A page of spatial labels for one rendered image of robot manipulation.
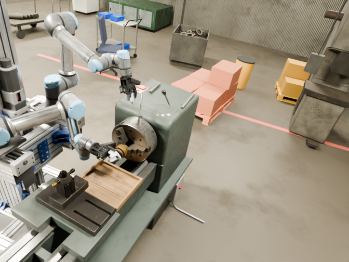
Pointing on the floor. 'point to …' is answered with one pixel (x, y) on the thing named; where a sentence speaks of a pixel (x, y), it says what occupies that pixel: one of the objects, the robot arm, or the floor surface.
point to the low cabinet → (143, 13)
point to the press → (324, 83)
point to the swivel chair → (104, 48)
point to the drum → (247, 63)
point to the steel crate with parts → (188, 46)
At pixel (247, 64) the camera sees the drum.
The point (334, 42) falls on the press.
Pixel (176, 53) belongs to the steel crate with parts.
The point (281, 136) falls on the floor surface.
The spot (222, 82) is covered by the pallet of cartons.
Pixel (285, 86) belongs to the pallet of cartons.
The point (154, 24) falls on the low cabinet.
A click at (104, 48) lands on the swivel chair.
